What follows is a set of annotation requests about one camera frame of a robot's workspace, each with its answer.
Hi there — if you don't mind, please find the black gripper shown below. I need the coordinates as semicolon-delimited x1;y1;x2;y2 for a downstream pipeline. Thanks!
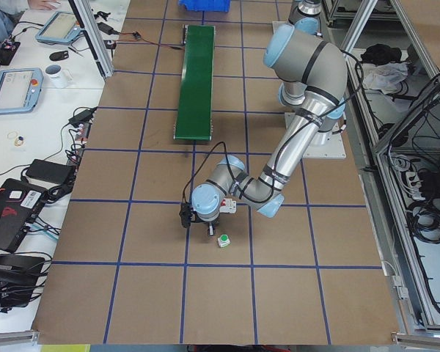
190;211;220;235

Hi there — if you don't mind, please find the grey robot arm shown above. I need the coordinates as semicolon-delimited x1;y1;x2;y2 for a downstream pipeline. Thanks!
179;23;348;228
288;0;322;25

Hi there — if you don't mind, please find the white red circuit breaker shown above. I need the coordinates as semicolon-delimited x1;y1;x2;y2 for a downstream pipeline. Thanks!
219;198;237;214

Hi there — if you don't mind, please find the green conveyor belt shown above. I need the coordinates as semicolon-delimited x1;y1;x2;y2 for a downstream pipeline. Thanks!
174;25;216;141

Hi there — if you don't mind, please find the black power adapter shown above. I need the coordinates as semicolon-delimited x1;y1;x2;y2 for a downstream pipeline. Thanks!
26;159;76;184

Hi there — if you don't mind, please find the black laptop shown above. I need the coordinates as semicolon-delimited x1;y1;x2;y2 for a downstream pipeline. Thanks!
0;178;48;253

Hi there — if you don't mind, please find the white mug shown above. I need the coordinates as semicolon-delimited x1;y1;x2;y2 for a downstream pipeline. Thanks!
45;65;73;89

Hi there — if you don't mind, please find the blue plastic bin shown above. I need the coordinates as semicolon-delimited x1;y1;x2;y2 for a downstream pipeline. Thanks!
178;0;231;12

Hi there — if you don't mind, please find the black computer mouse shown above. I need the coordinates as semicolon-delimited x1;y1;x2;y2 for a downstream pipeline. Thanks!
49;51;69;62

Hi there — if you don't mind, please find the white crumpled cloth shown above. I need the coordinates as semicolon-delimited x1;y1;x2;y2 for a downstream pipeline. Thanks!
363;63;408;93

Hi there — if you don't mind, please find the teach pendant tablet near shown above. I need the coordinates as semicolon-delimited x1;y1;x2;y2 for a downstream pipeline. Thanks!
0;68;43;115

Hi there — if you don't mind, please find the teach pendant tablet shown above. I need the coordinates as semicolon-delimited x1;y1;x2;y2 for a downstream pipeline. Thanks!
0;68;43;115
35;11;81;45

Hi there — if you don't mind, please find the teach pendant tablet far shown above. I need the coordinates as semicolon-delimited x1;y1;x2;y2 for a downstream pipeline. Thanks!
35;11;81;45

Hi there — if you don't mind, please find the green push button switch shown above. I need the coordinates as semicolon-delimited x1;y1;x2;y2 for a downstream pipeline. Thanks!
217;234;231;248

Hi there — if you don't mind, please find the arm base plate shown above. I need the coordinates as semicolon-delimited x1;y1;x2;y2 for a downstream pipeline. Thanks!
301;120;347;160

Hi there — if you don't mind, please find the red black power cable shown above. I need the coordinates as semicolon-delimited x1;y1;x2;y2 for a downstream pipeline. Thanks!
113;30;186;50

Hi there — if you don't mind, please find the aluminium frame post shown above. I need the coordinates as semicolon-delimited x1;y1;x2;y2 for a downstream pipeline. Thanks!
68;0;114;79

